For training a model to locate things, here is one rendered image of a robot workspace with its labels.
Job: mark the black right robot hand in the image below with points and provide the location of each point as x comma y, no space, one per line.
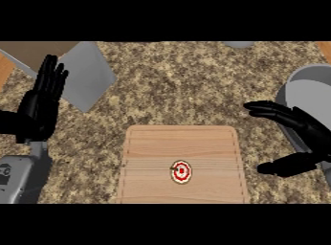
313,134

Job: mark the red and white cupcake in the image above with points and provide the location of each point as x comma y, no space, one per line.
181,172

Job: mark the grey rounded object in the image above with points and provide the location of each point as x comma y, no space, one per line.
238,44

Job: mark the pale wooden cutting board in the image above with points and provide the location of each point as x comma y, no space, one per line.
182,143

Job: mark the grey cabinet door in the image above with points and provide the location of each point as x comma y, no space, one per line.
86,76

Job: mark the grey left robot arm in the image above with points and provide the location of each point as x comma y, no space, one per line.
12,178

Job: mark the grey metal pot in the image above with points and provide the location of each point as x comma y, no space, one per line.
325,92

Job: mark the brown open cabinet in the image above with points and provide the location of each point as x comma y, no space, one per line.
32,52

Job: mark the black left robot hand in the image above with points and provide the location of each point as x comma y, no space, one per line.
38,108

